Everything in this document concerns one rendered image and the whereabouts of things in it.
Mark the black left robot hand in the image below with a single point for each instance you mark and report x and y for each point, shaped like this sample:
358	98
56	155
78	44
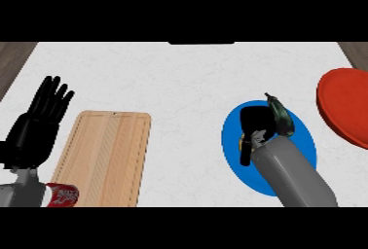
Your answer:
32	129

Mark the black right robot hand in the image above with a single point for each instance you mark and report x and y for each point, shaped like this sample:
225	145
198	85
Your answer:
257	121

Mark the dark green squash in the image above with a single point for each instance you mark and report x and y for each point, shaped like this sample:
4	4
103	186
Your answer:
282	118

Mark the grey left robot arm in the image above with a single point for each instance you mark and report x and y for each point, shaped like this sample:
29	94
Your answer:
21	191

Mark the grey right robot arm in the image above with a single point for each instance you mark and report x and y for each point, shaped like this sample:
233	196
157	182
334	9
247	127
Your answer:
291	175

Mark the blue plate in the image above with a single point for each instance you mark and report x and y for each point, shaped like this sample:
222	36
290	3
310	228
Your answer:
236	142

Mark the red bowl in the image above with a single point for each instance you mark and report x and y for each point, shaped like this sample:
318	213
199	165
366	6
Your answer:
346	103

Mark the wooden cutting board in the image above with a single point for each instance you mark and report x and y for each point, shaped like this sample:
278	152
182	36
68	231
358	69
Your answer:
102	159

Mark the red patterned can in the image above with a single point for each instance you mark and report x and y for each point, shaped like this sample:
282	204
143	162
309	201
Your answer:
62	194

